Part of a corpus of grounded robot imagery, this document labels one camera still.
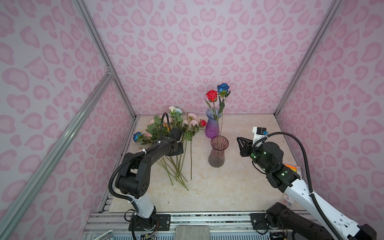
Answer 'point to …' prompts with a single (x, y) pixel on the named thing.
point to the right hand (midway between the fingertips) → (238, 137)
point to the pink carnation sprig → (156, 121)
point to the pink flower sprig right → (190, 124)
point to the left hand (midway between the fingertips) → (178, 148)
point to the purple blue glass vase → (212, 127)
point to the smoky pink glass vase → (219, 144)
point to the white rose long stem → (172, 110)
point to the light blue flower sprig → (177, 114)
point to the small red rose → (202, 123)
